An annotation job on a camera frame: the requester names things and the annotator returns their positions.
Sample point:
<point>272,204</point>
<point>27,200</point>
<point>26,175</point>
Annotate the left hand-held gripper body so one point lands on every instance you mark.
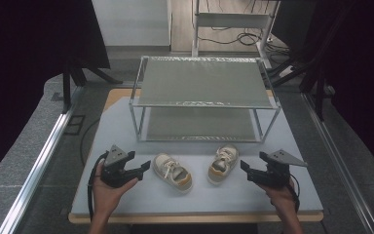
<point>115,156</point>

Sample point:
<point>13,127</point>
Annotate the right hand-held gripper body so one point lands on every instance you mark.
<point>282,158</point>

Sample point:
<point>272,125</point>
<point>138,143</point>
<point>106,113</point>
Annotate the person's right hand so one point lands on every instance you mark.
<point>282,198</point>

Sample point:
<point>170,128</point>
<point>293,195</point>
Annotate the person's left hand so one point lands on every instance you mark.
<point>105,196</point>

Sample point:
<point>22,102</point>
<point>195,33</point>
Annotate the beige child's shoe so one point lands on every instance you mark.
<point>172,172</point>
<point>222,165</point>

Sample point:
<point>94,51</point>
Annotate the light grey table mat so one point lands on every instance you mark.
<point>188,201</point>

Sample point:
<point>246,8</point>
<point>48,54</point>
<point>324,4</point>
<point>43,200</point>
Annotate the white power strip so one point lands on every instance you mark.
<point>286,71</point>

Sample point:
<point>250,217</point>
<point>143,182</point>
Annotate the black stand legs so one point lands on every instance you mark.
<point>74,76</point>
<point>311,74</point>

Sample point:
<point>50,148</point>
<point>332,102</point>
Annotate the two-tier metal shoe rack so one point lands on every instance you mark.
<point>204,83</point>

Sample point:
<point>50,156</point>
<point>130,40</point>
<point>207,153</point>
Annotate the black curtain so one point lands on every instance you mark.
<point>360,71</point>
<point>19,65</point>

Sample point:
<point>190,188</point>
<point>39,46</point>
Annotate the white cabinet panel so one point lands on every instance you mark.
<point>130,22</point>

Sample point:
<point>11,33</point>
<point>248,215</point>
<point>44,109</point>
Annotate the white metal stand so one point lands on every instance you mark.
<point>230,20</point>

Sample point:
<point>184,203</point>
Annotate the aluminium rail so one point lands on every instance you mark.
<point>341,156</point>
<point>40,162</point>

